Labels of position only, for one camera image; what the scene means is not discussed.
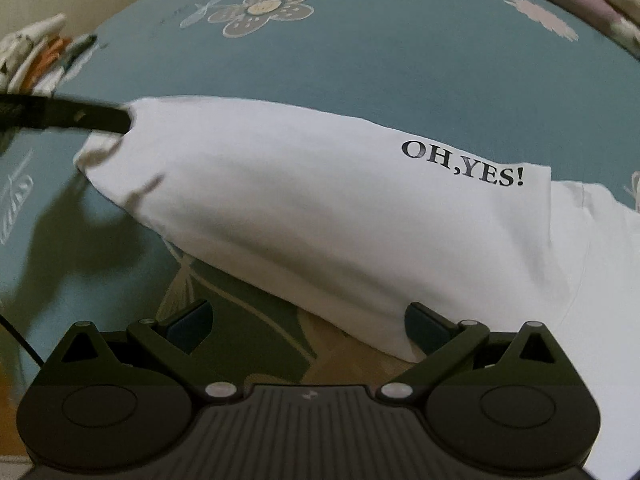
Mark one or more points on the white t-shirt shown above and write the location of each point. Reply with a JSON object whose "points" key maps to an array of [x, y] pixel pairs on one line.
{"points": [[325, 220]]}

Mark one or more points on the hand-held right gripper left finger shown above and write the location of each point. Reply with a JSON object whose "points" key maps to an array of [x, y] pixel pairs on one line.
{"points": [[192, 321]]}

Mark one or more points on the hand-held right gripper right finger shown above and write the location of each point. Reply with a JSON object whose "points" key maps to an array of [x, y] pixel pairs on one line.
{"points": [[425, 325]]}

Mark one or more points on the purple floral quilt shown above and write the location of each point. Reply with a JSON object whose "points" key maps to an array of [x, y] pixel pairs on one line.
{"points": [[590, 0]]}

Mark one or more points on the patterned cloth pile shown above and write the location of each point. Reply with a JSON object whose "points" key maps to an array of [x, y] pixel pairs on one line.
{"points": [[35, 55]]}

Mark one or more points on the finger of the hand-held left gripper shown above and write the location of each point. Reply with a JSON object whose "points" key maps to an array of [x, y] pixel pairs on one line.
{"points": [[75, 112]]}

